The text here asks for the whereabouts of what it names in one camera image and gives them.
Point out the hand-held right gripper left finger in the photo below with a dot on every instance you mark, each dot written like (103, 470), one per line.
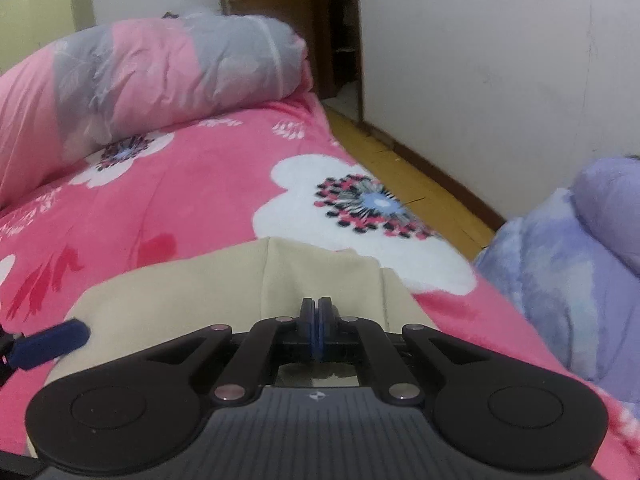
(309, 330)

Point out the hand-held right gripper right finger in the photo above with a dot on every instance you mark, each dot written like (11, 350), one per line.
(326, 330)

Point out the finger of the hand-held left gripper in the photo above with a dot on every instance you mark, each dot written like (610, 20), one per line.
(55, 342)

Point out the beige black-trimmed zip jacket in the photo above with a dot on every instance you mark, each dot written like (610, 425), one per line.
(200, 285)

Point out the pink floral bed blanket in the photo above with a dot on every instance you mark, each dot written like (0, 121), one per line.
(210, 185)

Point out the purple fleece blanket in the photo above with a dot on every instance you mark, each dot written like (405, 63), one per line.
(575, 270)

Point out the pink grey floral quilt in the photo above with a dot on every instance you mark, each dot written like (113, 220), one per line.
(140, 75)

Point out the brown wooden door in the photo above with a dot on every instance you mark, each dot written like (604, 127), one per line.
(280, 20)

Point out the pale green wardrobe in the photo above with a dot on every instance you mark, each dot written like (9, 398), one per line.
(40, 15)

